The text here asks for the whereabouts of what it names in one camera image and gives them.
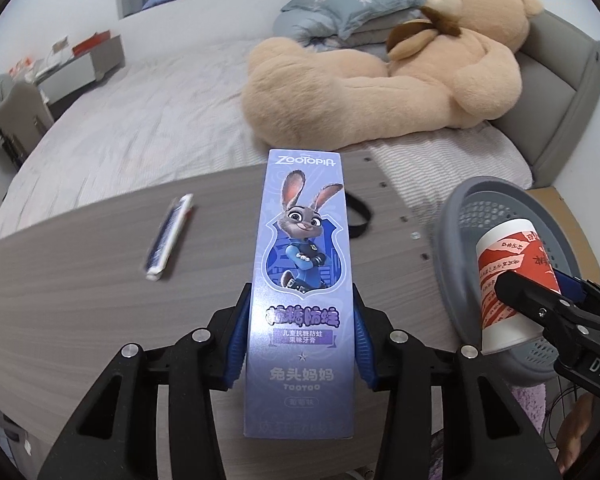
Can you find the grey upholstered headboard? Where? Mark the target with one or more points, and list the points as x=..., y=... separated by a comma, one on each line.
x=529, y=145

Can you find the grey blue pillow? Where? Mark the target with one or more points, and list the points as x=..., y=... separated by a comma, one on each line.
x=347, y=15

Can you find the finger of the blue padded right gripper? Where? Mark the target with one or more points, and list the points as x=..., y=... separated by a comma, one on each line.
x=558, y=315
x=584, y=293

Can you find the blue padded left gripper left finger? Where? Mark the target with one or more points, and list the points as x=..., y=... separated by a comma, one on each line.
x=112, y=434

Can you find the person's right hand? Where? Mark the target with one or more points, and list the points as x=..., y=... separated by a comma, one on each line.
x=570, y=434

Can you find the grey folded duvet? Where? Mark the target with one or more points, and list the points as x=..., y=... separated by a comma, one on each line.
x=319, y=32

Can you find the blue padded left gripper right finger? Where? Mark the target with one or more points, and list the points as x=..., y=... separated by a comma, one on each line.
x=486, y=434

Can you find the black hair band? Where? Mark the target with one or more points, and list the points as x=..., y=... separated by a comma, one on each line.
x=359, y=216

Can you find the grey plastic trash basket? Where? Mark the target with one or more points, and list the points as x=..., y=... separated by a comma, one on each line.
x=472, y=209

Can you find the bed with white sheet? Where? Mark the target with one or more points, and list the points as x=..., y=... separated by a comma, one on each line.
x=173, y=118

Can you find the large beige teddy bear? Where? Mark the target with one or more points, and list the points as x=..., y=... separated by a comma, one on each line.
x=452, y=68

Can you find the red white paper cup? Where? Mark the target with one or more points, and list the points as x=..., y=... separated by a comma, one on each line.
x=511, y=258

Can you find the grey white desk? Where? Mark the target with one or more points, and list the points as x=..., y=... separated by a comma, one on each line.
x=90, y=67

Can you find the red box on desk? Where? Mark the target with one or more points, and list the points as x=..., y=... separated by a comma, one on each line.
x=90, y=43

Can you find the purple Zootopia toothpaste box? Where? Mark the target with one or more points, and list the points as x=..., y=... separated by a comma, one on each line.
x=299, y=365

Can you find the grey chair with clothes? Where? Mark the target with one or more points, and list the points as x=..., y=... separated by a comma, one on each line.
x=24, y=118

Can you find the brown bedside cabinet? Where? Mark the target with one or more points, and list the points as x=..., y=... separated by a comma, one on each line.
x=553, y=202

